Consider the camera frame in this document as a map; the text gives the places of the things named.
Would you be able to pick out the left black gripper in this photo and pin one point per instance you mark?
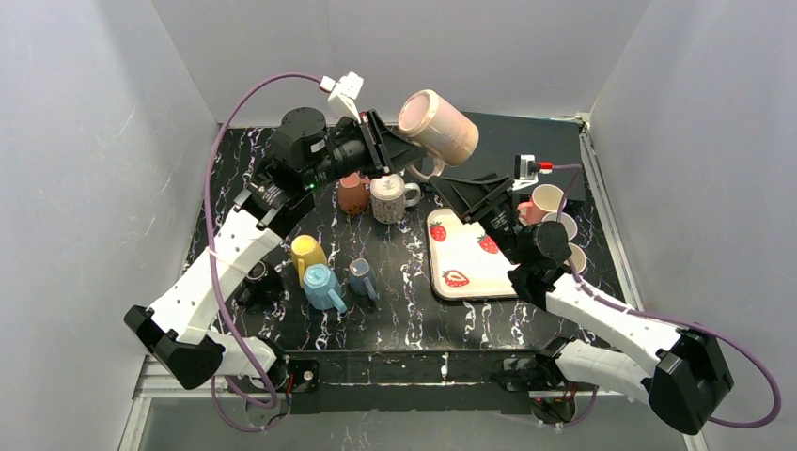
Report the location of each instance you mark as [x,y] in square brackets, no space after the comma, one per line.
[375,144]

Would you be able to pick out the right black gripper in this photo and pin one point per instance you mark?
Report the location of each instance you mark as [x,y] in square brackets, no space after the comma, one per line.
[488,199]

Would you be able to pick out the beige pink mug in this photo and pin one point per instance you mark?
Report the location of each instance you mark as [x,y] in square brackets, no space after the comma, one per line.
[429,121]

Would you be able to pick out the teal blue mug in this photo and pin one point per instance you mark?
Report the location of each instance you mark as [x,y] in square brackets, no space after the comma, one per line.
[564,219]

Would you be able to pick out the light green mug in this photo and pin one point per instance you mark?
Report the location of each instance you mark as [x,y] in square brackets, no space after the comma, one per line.
[577,261]

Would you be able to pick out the small grey blue mug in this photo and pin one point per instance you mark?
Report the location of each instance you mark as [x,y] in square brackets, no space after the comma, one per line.
[361,279]

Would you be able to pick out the yellow mug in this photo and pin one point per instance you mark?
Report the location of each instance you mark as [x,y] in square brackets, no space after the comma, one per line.
[305,252]

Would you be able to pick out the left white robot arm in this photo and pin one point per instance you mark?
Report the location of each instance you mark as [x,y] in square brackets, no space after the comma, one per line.
[303,155]

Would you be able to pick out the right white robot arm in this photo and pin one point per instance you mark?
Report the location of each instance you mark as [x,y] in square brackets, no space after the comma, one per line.
[678,370]

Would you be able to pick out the white floral mug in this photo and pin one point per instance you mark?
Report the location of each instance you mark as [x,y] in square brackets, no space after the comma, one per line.
[391,196]

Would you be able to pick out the brown mug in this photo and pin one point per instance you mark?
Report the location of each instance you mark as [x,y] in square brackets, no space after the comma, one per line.
[352,194]

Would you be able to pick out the light blue faceted mug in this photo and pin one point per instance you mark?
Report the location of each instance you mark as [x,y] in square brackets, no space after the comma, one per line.
[322,289]

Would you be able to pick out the black mug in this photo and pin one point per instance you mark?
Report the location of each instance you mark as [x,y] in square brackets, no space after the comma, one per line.
[262,287]

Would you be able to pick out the strawberry print white tray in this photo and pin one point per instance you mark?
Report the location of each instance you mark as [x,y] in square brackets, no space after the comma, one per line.
[465,263]

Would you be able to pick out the dark flat metal box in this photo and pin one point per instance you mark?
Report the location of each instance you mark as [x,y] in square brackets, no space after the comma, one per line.
[502,138]

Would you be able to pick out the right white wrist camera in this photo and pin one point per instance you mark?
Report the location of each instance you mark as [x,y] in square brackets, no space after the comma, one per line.
[527,170]

